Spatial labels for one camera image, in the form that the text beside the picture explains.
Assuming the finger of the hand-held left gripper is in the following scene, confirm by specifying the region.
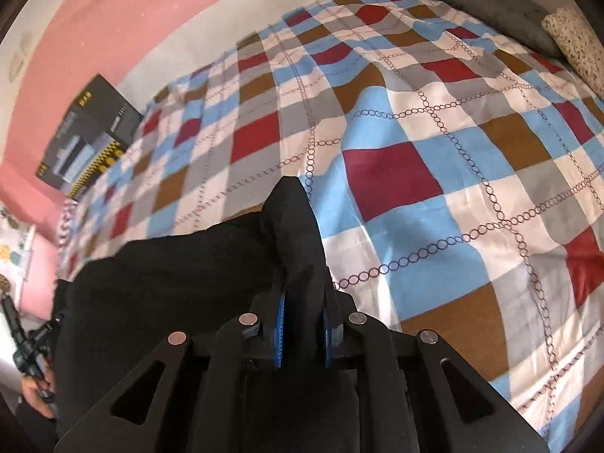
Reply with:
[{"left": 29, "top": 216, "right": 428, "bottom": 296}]
[{"left": 1, "top": 297, "right": 29, "bottom": 373}]

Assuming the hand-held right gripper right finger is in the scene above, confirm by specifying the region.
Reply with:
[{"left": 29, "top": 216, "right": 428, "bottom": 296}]
[{"left": 325, "top": 293, "right": 550, "bottom": 453}]

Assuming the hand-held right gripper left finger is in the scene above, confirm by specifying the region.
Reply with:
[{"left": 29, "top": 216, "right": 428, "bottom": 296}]
[{"left": 54, "top": 288, "right": 287, "bottom": 453}]

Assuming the black jacket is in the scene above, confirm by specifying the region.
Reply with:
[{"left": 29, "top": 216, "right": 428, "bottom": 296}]
[{"left": 49, "top": 177, "right": 407, "bottom": 453}]

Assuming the person's left hand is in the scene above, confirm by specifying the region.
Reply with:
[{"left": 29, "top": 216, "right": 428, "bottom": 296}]
[{"left": 21, "top": 372, "right": 58, "bottom": 420}]

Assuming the pineapple print cloth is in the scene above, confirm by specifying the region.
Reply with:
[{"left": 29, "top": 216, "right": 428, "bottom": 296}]
[{"left": 0, "top": 203, "right": 36, "bottom": 303}]

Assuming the maroon white patterned pillow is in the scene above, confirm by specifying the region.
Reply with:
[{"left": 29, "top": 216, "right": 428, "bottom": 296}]
[{"left": 55, "top": 198, "right": 81, "bottom": 265}]

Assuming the black appliance carton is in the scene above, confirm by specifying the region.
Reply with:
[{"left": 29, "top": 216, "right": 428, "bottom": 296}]
[{"left": 37, "top": 74, "right": 145, "bottom": 200}]

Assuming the checked bed sheet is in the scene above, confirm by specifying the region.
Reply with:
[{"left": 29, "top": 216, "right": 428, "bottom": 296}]
[{"left": 57, "top": 0, "right": 604, "bottom": 439}]

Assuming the beige knitted pillow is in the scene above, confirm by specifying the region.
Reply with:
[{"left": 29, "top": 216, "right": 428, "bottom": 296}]
[{"left": 542, "top": 6, "right": 604, "bottom": 100}]

